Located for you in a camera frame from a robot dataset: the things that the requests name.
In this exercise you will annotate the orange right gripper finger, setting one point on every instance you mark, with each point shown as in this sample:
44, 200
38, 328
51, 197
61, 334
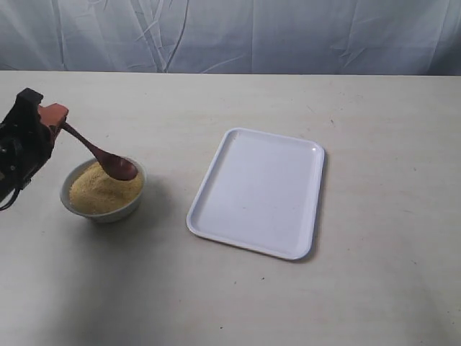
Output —
53, 118

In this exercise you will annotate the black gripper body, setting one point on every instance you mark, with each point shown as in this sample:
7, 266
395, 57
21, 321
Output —
25, 145

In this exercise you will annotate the dark red wooden spoon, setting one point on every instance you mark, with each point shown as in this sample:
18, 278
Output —
115, 166

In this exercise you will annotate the yellow grainy food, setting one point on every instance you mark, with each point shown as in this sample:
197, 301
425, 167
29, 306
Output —
95, 192

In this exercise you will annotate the white ceramic bowl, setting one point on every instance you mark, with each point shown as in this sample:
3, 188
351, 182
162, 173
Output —
111, 217

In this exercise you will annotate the white rectangular plastic tray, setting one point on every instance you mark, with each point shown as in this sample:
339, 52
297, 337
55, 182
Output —
260, 193

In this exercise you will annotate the grey wrinkled backdrop cloth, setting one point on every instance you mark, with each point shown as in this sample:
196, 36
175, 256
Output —
233, 37

